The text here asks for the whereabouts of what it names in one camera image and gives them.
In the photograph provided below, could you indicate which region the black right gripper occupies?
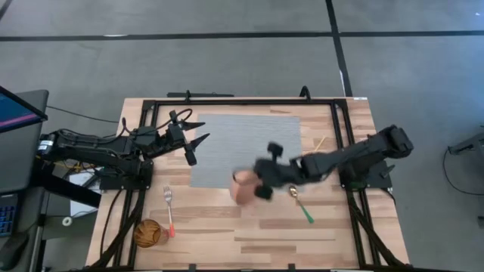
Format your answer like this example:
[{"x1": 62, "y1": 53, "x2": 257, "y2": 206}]
[{"x1": 232, "y1": 141, "x2": 300, "y2": 201}]

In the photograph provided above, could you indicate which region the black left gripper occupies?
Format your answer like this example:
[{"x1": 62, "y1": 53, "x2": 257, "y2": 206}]
[{"x1": 165, "y1": 110, "x2": 211, "y2": 167}]

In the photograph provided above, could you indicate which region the copper mug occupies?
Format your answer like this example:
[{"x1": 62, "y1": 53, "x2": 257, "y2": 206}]
[{"x1": 229, "y1": 168, "x2": 264, "y2": 207}]

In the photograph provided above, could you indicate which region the grey woven placemat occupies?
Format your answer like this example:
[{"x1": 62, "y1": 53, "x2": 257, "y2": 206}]
[{"x1": 189, "y1": 113, "x2": 303, "y2": 189}]

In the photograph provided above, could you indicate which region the amber ribbed glass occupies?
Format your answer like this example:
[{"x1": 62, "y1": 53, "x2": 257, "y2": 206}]
[{"x1": 133, "y1": 218, "x2": 170, "y2": 249}]

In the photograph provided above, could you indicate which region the dark grey side desk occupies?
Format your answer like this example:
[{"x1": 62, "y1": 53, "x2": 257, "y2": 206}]
[{"x1": 0, "y1": 89, "x2": 102, "y2": 272}]

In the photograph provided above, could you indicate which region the computer monitor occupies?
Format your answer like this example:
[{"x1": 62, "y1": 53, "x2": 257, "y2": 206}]
[{"x1": 0, "y1": 85, "x2": 49, "y2": 134}]

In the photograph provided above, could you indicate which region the keyboard with blue keys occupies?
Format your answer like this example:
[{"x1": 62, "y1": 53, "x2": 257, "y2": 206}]
[{"x1": 0, "y1": 193, "x2": 19, "y2": 238}]

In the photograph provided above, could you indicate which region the black gripper loop cable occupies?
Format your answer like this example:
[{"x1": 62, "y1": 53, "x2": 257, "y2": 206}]
[{"x1": 153, "y1": 108, "x2": 194, "y2": 133}]

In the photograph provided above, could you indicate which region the gold spoon with green handle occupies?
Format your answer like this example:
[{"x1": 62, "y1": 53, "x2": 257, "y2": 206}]
[{"x1": 288, "y1": 184, "x2": 315, "y2": 224}]

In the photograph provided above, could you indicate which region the black aluminium table frame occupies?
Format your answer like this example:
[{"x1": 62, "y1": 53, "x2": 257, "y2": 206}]
[{"x1": 88, "y1": 97, "x2": 411, "y2": 271}]

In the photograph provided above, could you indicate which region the fork with orange handle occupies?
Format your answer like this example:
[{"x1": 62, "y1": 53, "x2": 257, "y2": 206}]
[{"x1": 163, "y1": 185, "x2": 177, "y2": 239}]

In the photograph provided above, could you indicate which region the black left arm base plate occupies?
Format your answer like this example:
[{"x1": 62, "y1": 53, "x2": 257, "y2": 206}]
[{"x1": 99, "y1": 160, "x2": 155, "y2": 191}]

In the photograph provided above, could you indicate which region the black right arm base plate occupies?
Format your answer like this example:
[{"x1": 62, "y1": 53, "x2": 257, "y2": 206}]
[{"x1": 339, "y1": 160, "x2": 393, "y2": 190}]

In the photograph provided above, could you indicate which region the thin black looping floor cable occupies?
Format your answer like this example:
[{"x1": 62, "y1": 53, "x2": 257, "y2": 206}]
[{"x1": 442, "y1": 148, "x2": 484, "y2": 196}]

